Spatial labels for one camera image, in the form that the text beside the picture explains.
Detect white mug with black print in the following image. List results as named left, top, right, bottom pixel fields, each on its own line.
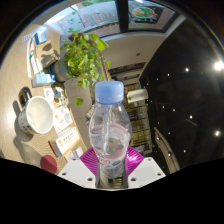
left=17, top=86, right=55, bottom=136

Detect white and teal pen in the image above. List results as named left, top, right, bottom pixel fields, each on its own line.
left=28, top=38, right=43, bottom=76

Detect green potted plant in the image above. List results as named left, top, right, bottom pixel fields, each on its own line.
left=54, top=31, right=113, bottom=107

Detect flat round red coaster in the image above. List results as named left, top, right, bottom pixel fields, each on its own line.
left=39, top=154, right=59, bottom=175

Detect curved grey sofa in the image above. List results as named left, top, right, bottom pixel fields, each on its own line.
left=64, top=78, right=93, bottom=151

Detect clear blue-capped water bottle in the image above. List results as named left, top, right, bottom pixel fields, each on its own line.
left=87, top=80, right=133, bottom=179

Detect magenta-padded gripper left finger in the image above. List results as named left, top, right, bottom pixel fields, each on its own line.
left=57, top=146, right=101, bottom=190

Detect ceiling spot lights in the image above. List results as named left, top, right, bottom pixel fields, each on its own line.
left=156, top=59, right=224, bottom=154

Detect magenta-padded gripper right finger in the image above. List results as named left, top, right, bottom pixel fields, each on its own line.
left=123, top=146, right=167, bottom=190

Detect white and orange carton box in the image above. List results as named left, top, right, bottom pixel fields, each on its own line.
left=48, top=125, right=82, bottom=158

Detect brown kraft notebook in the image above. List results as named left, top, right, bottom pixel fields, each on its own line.
left=34, top=41, right=61, bottom=68

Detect colourful printed brochure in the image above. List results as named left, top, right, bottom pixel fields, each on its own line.
left=43, top=85, right=73, bottom=134

